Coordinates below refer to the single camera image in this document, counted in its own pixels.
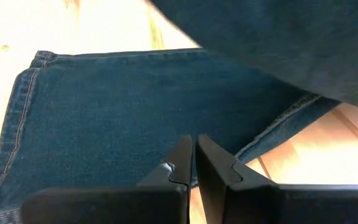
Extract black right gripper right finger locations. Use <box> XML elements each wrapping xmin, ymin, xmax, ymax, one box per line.
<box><xmin>195</xmin><ymin>133</ymin><xmax>358</xmax><ymax>224</ymax></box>

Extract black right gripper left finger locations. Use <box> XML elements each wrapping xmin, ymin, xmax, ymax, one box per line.
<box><xmin>20</xmin><ymin>134</ymin><xmax>194</xmax><ymax>224</ymax></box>

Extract dark blue denim jeans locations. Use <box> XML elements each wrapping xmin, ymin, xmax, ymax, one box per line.
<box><xmin>0</xmin><ymin>0</ymin><xmax>358</xmax><ymax>224</ymax></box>

